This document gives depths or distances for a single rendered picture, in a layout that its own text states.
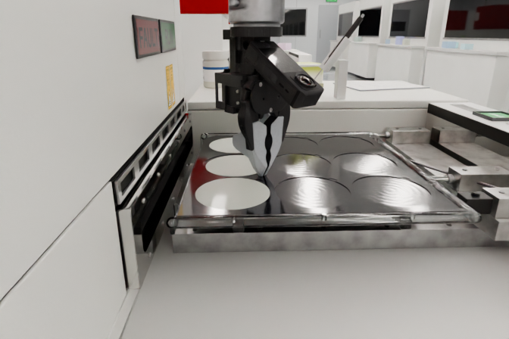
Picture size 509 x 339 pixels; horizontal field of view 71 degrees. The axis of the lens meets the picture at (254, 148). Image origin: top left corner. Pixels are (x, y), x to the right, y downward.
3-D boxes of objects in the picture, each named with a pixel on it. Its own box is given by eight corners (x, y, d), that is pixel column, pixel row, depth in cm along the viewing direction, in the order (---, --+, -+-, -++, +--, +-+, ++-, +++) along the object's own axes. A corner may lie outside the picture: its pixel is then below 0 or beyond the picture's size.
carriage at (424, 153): (494, 242, 45) (499, 222, 44) (384, 151, 80) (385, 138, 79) (555, 241, 45) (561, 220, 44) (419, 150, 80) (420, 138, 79)
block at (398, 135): (391, 143, 76) (393, 130, 75) (385, 138, 79) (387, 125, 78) (429, 143, 76) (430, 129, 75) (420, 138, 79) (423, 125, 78)
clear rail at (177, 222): (165, 231, 40) (164, 220, 40) (167, 225, 42) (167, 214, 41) (483, 225, 42) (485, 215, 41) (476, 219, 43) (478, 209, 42)
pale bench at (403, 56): (405, 97, 647) (421, -24, 586) (371, 84, 819) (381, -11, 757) (463, 97, 651) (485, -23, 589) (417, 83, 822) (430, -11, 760)
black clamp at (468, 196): (463, 214, 45) (467, 196, 44) (454, 206, 47) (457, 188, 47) (490, 214, 45) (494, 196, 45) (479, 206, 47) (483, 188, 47)
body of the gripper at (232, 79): (251, 106, 58) (251, 27, 54) (291, 114, 52) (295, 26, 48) (213, 113, 53) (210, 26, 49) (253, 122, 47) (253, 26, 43)
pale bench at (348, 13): (341, 72, 1066) (346, 0, 1004) (327, 66, 1237) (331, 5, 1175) (376, 72, 1069) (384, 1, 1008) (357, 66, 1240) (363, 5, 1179)
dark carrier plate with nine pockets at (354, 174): (177, 220, 42) (176, 216, 42) (205, 138, 74) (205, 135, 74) (463, 215, 43) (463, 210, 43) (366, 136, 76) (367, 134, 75)
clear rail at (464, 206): (472, 225, 42) (474, 215, 41) (365, 137, 77) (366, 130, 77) (483, 225, 42) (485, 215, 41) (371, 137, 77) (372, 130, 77)
